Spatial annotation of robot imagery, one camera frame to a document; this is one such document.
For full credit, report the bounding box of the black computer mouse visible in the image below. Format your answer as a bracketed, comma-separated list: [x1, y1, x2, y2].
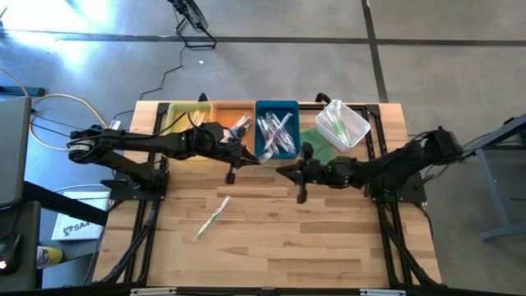
[0, 233, 22, 275]

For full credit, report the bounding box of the gray bar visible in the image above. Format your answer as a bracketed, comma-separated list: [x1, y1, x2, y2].
[0, 85, 47, 98]

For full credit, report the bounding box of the white frame end bracket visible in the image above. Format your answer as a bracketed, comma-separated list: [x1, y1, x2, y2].
[130, 287, 178, 296]
[360, 289, 407, 296]

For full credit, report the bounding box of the beige floor cable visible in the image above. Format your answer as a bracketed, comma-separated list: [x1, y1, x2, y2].
[27, 93, 113, 152]

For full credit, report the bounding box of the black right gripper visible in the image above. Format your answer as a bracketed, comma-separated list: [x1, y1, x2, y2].
[275, 141, 350, 205]

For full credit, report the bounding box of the pile of bagged toothbrushes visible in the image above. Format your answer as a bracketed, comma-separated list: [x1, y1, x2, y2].
[258, 113, 295, 164]

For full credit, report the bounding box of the orange plastic bin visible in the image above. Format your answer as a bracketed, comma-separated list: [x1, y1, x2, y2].
[208, 100, 256, 162]

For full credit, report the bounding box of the black floor fan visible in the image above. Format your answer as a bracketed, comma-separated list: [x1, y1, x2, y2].
[167, 0, 218, 49]

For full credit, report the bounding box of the white box on floor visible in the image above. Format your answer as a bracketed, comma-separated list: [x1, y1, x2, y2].
[51, 190, 111, 243]

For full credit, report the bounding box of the gray laptop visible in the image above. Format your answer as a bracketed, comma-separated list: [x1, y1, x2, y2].
[0, 95, 33, 209]

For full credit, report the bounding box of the white perforated plastic basket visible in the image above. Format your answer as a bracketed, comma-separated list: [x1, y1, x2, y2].
[315, 99, 372, 153]

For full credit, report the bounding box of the black side table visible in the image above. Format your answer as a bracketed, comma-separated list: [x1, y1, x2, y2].
[0, 200, 43, 292]

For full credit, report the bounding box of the black beam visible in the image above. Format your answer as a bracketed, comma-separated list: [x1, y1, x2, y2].
[22, 179, 111, 227]

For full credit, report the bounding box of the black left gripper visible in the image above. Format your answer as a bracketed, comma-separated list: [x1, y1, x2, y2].
[188, 122, 261, 185]

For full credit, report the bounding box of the gray metal desk frame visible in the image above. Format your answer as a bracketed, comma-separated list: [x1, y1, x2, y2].
[454, 113, 526, 243]

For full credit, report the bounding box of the green toothbrush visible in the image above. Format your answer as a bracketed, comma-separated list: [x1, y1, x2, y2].
[326, 104, 342, 135]
[192, 195, 233, 242]
[333, 102, 348, 136]
[336, 114, 354, 147]

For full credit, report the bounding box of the black floor cable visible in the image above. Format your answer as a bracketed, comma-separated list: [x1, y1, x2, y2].
[111, 44, 185, 124]

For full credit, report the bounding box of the teal plastic bin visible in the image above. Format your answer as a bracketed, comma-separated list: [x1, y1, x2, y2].
[254, 99, 300, 160]

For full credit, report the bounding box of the yellow white can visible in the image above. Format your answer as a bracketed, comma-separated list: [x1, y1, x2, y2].
[35, 245, 64, 270]

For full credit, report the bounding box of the yellow plastic bin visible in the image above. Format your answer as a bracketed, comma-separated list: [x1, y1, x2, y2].
[163, 101, 214, 161]

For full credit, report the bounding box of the black aluminium table frame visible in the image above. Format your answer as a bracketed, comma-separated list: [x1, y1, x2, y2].
[92, 100, 444, 289]

